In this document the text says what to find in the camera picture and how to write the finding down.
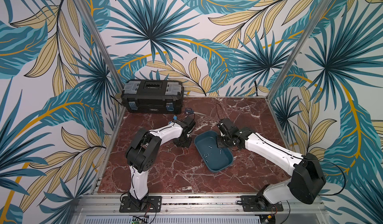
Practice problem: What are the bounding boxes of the black plastic toolbox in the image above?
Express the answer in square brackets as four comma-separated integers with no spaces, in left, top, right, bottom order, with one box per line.
[121,80,184,114]

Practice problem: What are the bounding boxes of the aluminium front rail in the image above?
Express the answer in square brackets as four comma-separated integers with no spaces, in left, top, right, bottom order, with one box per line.
[74,193,328,216]

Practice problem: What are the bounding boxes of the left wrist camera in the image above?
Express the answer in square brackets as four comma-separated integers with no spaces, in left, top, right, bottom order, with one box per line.
[182,116,195,133]

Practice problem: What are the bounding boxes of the blue handled scissors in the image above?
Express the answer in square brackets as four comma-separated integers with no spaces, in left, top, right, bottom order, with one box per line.
[185,107,205,115]

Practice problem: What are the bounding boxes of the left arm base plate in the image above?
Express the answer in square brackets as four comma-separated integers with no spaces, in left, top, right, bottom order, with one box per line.
[119,196,162,213]

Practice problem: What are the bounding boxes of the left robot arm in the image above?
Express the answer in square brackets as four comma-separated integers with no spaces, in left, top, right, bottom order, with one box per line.
[126,118,195,202]

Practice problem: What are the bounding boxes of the teal plastic storage tray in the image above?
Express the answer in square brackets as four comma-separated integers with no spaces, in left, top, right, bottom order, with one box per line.
[194,130,233,173]

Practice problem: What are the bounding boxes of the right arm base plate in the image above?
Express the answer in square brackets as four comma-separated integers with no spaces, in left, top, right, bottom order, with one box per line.
[236,196,284,213]

